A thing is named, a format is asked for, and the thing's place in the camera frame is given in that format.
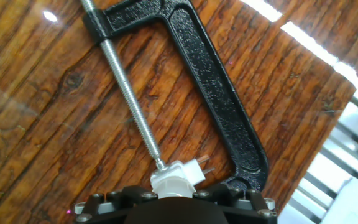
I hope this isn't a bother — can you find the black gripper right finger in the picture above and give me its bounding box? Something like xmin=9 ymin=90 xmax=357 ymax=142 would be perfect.
xmin=193 ymin=182 xmax=278 ymax=224

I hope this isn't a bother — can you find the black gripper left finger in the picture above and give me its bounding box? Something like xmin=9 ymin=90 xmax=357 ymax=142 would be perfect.
xmin=73 ymin=185 xmax=160 ymax=224

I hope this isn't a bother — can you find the white LED light bulb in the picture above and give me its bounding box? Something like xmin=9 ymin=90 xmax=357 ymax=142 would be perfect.
xmin=152 ymin=175 xmax=197 ymax=199

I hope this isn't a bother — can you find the white lamp socket adapter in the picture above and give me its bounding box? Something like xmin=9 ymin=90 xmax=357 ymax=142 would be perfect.
xmin=150 ymin=155 xmax=216 ymax=190

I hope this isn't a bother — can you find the brown wooden board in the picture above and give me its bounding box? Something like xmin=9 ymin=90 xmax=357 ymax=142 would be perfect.
xmin=0 ymin=0 xmax=358 ymax=224

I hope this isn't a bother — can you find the black C-clamp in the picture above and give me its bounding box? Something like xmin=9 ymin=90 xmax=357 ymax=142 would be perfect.
xmin=79 ymin=0 xmax=270 ymax=192

